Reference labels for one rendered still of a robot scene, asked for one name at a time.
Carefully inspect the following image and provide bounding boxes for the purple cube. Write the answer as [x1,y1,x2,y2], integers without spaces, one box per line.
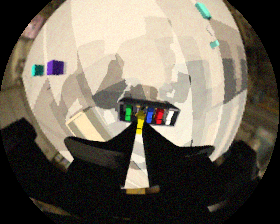
[46,59,65,76]

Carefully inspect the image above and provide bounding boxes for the small teal cube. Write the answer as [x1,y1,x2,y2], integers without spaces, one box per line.
[31,64,44,77]

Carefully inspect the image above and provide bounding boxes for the beige shallow tray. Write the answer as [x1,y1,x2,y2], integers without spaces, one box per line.
[65,106,112,142]

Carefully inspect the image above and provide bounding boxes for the yellow fuse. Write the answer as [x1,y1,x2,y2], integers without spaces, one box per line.
[135,111,145,134]

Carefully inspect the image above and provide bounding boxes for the turquoise rectangular block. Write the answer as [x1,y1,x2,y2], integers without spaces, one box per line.
[195,2,212,19]

